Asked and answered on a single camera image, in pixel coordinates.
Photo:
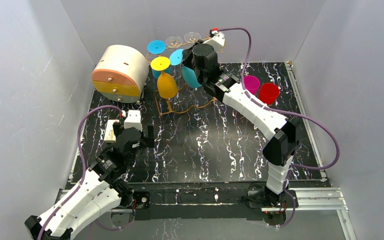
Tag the yellow wine glass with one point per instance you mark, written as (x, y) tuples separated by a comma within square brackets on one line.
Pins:
[(166, 84)]

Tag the gold wire glass rack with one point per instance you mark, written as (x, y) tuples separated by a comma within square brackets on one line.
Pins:
[(167, 53)]

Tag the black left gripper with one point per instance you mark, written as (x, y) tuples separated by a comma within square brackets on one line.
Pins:
[(147, 139)]

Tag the small white card box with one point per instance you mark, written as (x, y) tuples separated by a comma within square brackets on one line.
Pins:
[(109, 135)]

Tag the clear wine glass left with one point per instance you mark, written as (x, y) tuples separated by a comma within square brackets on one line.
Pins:
[(174, 41)]

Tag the clear wine glass right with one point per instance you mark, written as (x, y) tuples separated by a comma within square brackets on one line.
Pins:
[(192, 37)]

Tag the clear wine glass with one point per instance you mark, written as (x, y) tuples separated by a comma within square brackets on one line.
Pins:
[(192, 37), (174, 41)]

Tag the red wine glass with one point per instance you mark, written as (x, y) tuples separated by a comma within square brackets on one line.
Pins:
[(268, 93)]

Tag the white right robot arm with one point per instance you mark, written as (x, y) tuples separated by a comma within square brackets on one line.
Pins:
[(282, 133)]

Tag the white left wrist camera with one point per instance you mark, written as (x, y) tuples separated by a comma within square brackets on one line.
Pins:
[(131, 119)]

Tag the light blue wine glass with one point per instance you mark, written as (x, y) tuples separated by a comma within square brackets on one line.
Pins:
[(188, 74)]

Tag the round drawer storage box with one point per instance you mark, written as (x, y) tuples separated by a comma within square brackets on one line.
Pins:
[(121, 73)]

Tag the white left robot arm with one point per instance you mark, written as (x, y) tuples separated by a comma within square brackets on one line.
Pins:
[(102, 188)]

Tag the magenta wine glass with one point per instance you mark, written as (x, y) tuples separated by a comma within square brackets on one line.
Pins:
[(252, 84)]

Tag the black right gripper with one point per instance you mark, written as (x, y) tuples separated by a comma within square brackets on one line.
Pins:
[(192, 62)]

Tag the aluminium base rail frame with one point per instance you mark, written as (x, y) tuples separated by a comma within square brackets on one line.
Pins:
[(206, 159)]

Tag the rear blue wine glass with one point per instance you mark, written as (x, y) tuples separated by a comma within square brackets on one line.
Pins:
[(157, 47)]

